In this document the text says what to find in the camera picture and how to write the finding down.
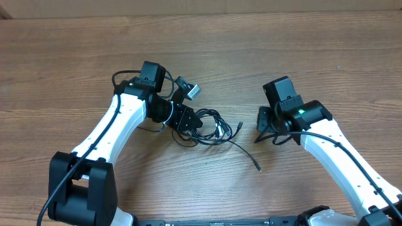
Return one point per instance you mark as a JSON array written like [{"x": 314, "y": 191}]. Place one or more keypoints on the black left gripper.
[{"x": 186, "y": 120}]

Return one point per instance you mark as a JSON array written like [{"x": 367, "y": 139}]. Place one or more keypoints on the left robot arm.
[{"x": 82, "y": 186}]

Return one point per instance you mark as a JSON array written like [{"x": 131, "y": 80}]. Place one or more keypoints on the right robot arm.
[{"x": 310, "y": 124}]

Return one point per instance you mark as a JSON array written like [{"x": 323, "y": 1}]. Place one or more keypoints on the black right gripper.
[{"x": 262, "y": 118}]

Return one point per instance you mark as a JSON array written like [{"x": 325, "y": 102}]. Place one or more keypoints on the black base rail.
[{"x": 271, "y": 221}]

